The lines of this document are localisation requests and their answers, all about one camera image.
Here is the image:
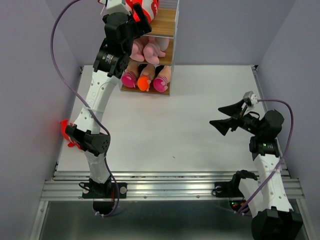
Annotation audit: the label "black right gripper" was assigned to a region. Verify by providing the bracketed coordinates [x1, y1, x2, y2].
[209, 98, 263, 136]

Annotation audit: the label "red fish plush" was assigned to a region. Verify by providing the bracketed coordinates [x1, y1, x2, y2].
[125, 0, 160, 23]

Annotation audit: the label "pink pig plush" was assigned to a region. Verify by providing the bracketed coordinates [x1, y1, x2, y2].
[130, 39, 145, 62]
[143, 36, 170, 65]

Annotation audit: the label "boy doll orange shorts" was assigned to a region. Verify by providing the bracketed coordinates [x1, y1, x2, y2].
[137, 64, 156, 92]

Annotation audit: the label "boy doll pink shorts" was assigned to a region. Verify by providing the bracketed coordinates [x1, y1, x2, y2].
[121, 62, 140, 88]

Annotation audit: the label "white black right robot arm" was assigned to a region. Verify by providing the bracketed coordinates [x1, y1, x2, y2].
[209, 98, 303, 240]

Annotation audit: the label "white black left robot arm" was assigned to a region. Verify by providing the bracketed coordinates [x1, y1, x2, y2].
[65, 0, 152, 197]

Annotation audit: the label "red shark plush left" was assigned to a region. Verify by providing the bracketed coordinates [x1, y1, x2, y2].
[59, 118, 81, 150]

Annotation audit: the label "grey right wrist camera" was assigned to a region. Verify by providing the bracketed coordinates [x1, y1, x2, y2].
[243, 90, 259, 110]

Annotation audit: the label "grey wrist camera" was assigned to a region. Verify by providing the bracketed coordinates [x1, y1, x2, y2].
[97, 0, 132, 16]
[243, 90, 259, 110]

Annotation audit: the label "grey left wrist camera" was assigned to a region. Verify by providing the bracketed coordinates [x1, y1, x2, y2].
[97, 0, 132, 16]

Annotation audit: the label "wooden three-tier wire shelf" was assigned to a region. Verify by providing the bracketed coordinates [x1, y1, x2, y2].
[119, 0, 179, 95]

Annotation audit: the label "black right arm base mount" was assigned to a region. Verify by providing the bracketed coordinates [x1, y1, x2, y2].
[211, 170, 258, 212]

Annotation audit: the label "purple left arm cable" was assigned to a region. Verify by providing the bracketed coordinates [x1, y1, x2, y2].
[51, 0, 121, 218]

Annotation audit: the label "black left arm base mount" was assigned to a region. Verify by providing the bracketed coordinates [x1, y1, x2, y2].
[78, 180, 128, 218]

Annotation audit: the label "aluminium mounting rail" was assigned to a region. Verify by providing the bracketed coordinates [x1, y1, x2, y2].
[39, 170, 305, 202]

